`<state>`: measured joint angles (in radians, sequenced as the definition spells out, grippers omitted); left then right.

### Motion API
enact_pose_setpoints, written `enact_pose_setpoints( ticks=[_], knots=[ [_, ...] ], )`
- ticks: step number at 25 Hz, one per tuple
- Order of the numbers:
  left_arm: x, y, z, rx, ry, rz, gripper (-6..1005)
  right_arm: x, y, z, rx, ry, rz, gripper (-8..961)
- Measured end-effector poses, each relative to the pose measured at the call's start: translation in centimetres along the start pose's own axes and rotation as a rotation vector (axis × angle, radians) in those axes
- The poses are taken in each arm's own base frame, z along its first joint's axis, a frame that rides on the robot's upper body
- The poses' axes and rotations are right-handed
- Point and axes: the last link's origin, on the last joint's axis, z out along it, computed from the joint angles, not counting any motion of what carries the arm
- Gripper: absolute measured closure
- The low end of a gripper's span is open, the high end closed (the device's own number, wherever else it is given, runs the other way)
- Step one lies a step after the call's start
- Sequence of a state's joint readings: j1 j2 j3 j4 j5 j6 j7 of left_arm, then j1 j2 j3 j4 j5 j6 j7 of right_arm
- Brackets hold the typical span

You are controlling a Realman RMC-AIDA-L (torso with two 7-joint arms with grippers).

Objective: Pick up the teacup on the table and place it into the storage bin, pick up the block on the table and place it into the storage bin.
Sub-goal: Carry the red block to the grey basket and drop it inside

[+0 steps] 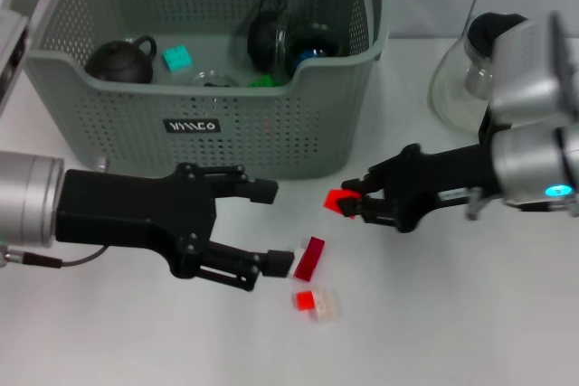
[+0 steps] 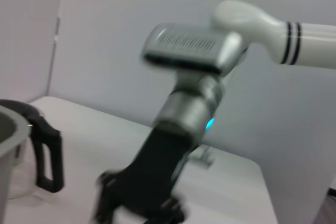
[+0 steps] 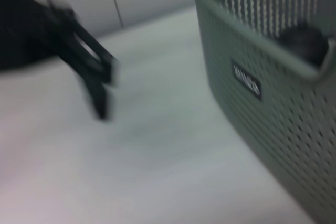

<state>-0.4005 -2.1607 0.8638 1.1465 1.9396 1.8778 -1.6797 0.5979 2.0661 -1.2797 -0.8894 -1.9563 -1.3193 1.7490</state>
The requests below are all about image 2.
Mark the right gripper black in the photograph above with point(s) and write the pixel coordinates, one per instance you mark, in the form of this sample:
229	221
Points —
157	161

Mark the glass teapot with black lid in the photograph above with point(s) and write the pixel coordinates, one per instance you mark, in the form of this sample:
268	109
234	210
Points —
50	153

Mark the grey perforated plastic storage bin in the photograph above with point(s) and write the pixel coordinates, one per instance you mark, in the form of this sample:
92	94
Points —
10	155

